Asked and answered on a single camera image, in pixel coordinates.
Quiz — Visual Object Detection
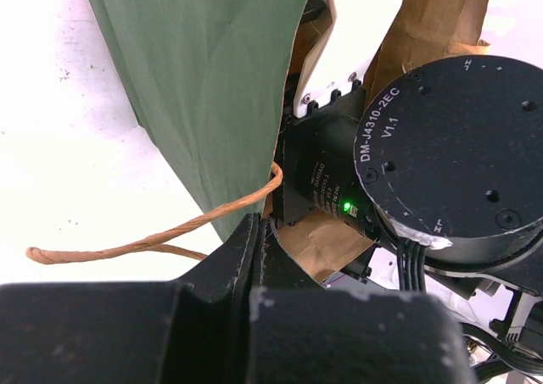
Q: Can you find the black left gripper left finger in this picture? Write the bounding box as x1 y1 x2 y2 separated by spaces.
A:
1 214 260 383

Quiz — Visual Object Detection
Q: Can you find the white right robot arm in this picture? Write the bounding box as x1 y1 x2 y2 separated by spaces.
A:
271 55 542 379

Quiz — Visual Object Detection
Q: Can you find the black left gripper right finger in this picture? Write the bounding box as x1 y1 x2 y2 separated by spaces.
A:
249 220 477 383

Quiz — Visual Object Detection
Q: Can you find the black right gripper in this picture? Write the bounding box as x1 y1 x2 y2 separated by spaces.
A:
271 82 380 241

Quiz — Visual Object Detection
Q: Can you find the green paper bag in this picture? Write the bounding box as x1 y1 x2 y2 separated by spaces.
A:
25 0 490 264

